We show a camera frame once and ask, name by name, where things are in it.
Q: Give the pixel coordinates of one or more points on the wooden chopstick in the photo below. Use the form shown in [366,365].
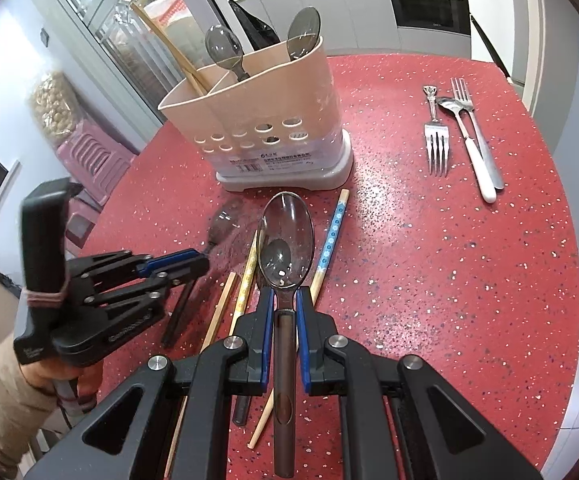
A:
[219,312]
[247,280]
[185,66]
[162,42]

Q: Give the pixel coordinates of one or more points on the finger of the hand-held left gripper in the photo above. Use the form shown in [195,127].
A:
[139,305]
[169,261]

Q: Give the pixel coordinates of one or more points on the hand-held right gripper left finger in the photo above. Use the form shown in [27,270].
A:
[268,320]

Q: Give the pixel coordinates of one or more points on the clear bag of nuts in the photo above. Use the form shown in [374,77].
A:
[51,102]

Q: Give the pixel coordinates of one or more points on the blue patterned chopstick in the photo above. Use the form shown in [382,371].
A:
[332,240]

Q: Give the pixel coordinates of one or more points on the glass door cabinet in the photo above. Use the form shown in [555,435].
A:
[119,25]

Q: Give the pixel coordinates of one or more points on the black plastic bag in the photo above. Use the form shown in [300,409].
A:
[259,27]

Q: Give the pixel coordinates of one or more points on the pink plastic stools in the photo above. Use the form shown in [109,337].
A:
[94,160]

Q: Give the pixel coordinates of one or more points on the black built-in oven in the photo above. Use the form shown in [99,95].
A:
[427,2]

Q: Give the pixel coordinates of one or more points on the plain metal fork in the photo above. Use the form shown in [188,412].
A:
[484,155]

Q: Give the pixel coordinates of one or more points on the beige cutlery holder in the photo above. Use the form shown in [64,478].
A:
[269,125]

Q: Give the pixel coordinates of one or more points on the dark wall switch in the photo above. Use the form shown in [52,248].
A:
[44,37]

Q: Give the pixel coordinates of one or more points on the person's left hand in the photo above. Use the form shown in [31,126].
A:
[88,380]

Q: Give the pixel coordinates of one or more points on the pink rubber band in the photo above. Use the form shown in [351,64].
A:
[46,297]

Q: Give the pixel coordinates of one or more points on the white refrigerator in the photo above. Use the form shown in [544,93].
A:
[487,10]

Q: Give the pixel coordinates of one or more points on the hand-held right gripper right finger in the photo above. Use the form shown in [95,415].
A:
[303,330]

